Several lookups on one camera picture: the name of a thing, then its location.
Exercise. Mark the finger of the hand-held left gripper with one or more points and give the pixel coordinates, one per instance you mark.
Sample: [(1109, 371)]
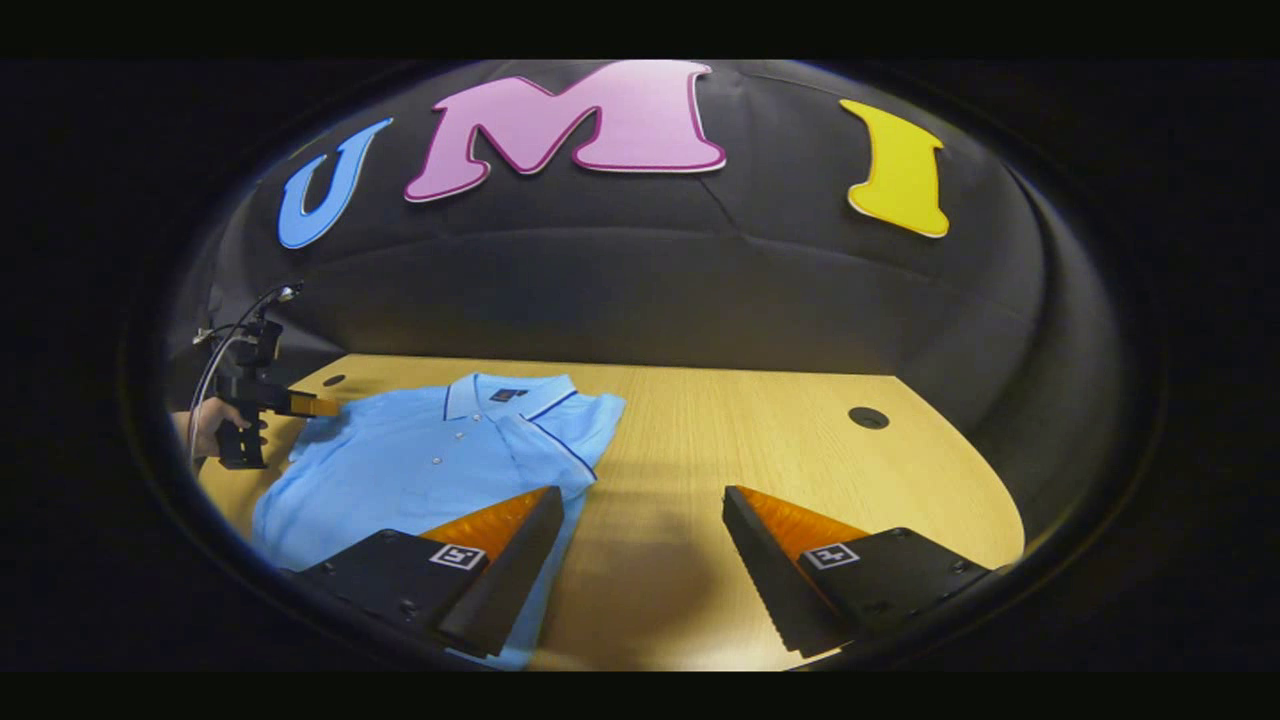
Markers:
[(315, 405)]

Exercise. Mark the black backdrop cloth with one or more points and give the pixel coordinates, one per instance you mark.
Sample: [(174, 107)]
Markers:
[(640, 280)]

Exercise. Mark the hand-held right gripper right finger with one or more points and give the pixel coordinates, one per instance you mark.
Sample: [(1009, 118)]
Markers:
[(770, 580)]

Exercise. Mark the light blue T-shirt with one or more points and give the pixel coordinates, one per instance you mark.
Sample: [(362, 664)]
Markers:
[(400, 470)]

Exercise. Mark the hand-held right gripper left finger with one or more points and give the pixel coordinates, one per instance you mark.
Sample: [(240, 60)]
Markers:
[(515, 570)]

